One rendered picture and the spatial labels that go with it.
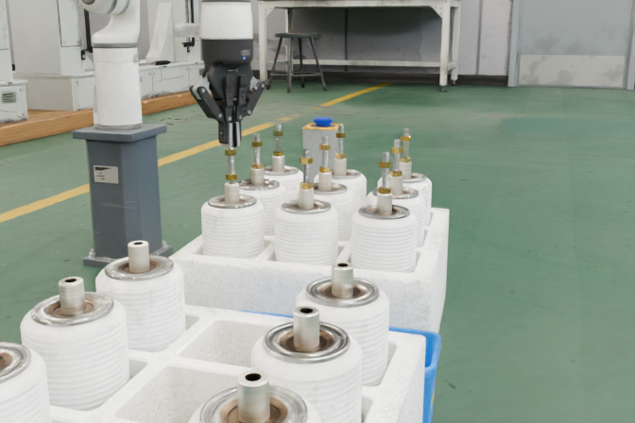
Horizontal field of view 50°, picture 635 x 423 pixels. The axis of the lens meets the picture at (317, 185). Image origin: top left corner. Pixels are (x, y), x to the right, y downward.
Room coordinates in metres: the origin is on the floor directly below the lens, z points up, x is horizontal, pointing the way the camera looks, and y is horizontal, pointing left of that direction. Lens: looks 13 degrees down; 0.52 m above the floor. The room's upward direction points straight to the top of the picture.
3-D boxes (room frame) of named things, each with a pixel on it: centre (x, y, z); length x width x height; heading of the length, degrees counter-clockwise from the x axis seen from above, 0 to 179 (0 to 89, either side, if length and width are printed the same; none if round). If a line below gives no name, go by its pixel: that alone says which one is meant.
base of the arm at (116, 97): (1.47, 0.43, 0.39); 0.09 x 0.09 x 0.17; 71
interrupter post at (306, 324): (0.54, 0.01, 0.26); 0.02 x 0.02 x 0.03
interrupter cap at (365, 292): (0.65, -0.03, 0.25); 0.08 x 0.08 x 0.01
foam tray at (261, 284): (1.10, -0.01, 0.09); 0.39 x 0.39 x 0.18; 76
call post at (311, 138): (1.40, -0.01, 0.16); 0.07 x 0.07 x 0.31; 76
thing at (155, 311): (0.72, 0.20, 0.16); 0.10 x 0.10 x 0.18
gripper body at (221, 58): (1.02, 0.13, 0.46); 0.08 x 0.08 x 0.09
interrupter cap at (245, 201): (1.02, 0.13, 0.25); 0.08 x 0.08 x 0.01
